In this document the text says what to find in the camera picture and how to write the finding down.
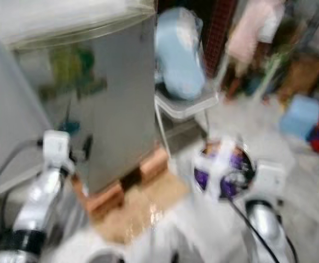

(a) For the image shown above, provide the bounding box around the grey fridge door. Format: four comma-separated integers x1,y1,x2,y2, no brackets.
11,13,158,193

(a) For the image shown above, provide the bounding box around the grey mini fridge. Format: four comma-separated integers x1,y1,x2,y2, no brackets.
0,0,158,193

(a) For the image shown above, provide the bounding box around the orange brick stack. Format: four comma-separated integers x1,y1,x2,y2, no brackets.
140,147,169,184
84,184,126,220

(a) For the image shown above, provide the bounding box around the flat brown cardboard sheet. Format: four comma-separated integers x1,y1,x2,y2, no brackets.
104,175,190,245

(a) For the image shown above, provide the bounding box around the white grey folding chair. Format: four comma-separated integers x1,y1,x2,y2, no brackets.
153,89,221,122

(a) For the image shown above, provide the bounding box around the red tiled brick column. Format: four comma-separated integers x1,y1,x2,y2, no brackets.
202,0,237,78

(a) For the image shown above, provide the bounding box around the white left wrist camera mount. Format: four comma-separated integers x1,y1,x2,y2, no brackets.
43,130,73,171

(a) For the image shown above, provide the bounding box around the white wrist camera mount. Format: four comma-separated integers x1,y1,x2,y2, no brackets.
43,130,73,171
254,161,289,204

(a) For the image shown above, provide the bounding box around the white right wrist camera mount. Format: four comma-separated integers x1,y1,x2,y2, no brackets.
254,161,289,204

